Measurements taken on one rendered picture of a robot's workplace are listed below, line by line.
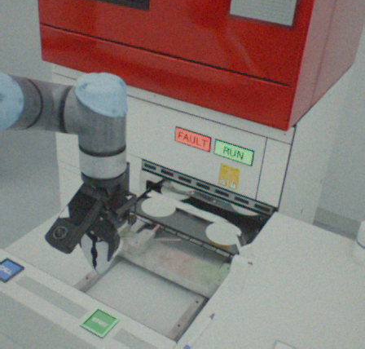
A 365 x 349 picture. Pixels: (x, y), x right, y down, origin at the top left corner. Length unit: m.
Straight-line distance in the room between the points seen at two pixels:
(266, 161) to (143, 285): 0.46
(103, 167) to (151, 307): 0.56
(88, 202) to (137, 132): 0.72
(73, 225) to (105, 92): 0.21
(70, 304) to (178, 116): 0.61
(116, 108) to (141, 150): 0.79
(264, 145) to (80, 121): 0.67
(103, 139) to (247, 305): 0.51
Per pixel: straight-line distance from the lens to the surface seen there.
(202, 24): 1.19
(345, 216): 3.03
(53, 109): 0.72
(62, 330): 1.00
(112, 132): 0.71
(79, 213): 0.76
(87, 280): 1.24
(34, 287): 1.08
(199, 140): 1.35
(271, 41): 1.13
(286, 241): 1.24
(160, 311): 1.20
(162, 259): 1.25
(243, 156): 1.30
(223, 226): 1.35
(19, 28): 3.97
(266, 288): 1.09
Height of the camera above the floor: 1.70
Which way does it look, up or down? 30 degrees down
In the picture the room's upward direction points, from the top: 5 degrees clockwise
